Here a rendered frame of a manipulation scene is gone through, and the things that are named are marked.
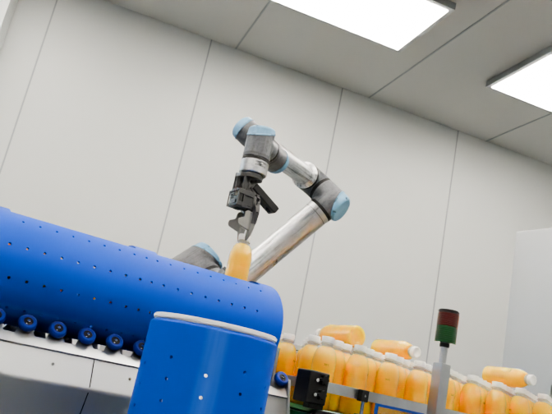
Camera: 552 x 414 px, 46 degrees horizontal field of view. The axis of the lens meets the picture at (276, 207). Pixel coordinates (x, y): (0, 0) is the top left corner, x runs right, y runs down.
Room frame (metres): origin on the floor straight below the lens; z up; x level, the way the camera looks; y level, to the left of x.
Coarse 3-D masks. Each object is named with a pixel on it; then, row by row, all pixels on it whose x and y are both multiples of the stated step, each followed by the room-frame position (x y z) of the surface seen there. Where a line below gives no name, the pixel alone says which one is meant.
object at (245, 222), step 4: (248, 212) 1.99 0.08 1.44; (252, 212) 1.99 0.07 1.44; (244, 216) 1.99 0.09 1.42; (248, 216) 1.99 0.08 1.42; (240, 220) 1.98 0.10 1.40; (244, 220) 1.98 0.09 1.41; (248, 220) 1.99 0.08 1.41; (240, 224) 1.98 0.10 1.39; (244, 224) 1.98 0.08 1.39; (248, 224) 1.99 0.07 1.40; (252, 224) 1.99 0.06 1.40; (248, 228) 1.99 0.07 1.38; (252, 228) 1.99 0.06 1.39; (248, 232) 1.99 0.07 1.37; (248, 236) 2.00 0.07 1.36
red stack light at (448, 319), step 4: (440, 312) 1.96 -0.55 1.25; (444, 312) 1.95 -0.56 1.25; (448, 312) 1.94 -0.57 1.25; (440, 316) 1.96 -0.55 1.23; (444, 316) 1.95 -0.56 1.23; (448, 316) 1.94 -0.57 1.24; (452, 316) 1.94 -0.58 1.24; (456, 316) 1.95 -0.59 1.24; (440, 320) 1.96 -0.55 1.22; (444, 320) 1.95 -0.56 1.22; (448, 320) 1.94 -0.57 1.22; (452, 320) 1.94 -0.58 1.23; (456, 320) 1.95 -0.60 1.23; (436, 324) 1.98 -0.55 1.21; (444, 324) 1.95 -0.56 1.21; (448, 324) 1.94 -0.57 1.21; (452, 324) 1.94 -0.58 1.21; (456, 324) 1.95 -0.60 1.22
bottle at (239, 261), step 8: (240, 240) 2.01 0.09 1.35; (232, 248) 2.01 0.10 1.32; (240, 248) 2.00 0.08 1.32; (248, 248) 2.01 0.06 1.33; (232, 256) 2.00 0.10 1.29; (240, 256) 1.99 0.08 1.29; (248, 256) 2.00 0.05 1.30; (232, 264) 2.00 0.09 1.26; (240, 264) 1.99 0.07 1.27; (248, 264) 2.01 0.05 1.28; (232, 272) 1.99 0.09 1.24; (240, 272) 1.99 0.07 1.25; (248, 272) 2.02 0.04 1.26
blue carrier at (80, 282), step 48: (0, 240) 1.56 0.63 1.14; (48, 240) 1.63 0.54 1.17; (96, 240) 1.72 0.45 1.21; (0, 288) 1.59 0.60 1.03; (48, 288) 1.63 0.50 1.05; (96, 288) 1.68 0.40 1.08; (144, 288) 1.74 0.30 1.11; (192, 288) 1.82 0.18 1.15; (240, 288) 1.91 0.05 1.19; (96, 336) 1.77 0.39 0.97; (144, 336) 1.80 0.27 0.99
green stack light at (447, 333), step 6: (438, 324) 1.96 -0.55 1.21; (438, 330) 1.96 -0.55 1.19; (444, 330) 1.94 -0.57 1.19; (450, 330) 1.94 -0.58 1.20; (456, 330) 1.95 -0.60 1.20; (438, 336) 1.96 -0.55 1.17; (444, 336) 1.94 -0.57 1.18; (450, 336) 1.94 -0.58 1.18; (456, 336) 1.96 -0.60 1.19; (438, 342) 1.98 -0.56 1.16; (444, 342) 1.95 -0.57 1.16; (450, 342) 1.94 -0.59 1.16
